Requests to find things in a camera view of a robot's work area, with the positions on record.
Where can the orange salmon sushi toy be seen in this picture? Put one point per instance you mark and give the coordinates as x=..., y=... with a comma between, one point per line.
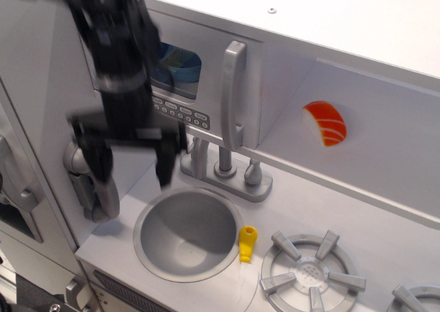
x=325, y=122

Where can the white toy kitchen cabinet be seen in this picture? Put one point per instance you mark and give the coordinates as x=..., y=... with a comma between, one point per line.
x=375, y=61

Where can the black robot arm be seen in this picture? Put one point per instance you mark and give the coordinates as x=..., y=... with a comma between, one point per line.
x=124, y=45

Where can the grey toy faucet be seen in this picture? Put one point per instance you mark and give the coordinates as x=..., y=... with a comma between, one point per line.
x=246, y=180

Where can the white toy microwave door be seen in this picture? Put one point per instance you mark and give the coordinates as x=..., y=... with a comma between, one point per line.
x=225, y=104

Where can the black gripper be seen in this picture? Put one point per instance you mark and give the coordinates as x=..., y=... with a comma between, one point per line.
x=128, y=119

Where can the grey toy sink basin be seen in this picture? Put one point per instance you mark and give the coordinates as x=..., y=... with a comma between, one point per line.
x=187, y=234

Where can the grey toy stove burner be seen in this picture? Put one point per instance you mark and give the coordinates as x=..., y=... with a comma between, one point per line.
x=307, y=272

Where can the yellow handled toy knife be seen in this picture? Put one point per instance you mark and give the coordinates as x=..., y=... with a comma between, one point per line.
x=249, y=275

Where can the blue plastic bowl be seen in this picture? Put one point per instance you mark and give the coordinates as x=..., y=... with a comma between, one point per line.
x=177, y=64

